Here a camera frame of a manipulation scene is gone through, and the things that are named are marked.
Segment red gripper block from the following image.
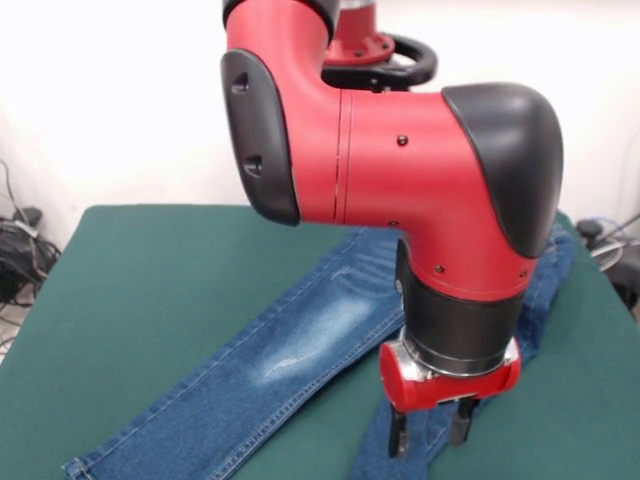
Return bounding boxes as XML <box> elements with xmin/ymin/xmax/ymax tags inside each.
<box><xmin>378</xmin><ymin>337</ymin><xmax>523</xmax><ymax>460</ymax></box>

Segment blue denim jeans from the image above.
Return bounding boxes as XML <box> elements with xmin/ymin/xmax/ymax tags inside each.
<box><xmin>60</xmin><ymin>223</ymin><xmax>575</xmax><ymax>480</ymax></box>

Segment dark green table cloth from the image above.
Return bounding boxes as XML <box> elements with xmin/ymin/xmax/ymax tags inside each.
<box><xmin>0</xmin><ymin>203</ymin><xmax>640</xmax><ymax>480</ymax></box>

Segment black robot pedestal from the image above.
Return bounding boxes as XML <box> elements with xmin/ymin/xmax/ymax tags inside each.
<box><xmin>319</xmin><ymin>32</ymin><xmax>439</xmax><ymax>94</ymax></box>

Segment tangle of black cables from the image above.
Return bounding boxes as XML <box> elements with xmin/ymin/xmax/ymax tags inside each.
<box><xmin>0</xmin><ymin>159</ymin><xmax>64</xmax><ymax>351</ymax></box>

